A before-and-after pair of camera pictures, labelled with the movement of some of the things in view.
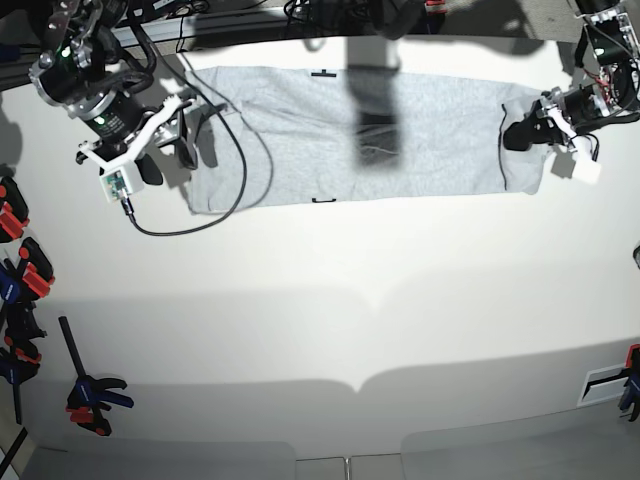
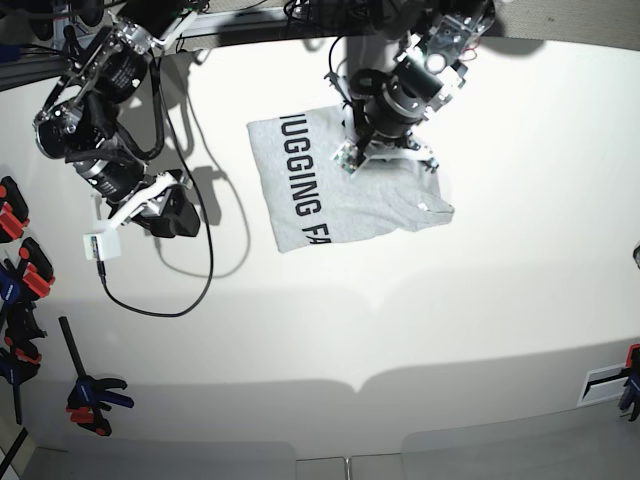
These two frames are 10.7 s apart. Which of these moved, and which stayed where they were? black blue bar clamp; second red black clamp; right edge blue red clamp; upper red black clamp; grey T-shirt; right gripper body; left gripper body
Moved: right gripper body; left gripper body; grey T-shirt
Stayed: second red black clamp; black blue bar clamp; upper red black clamp; right edge blue red clamp
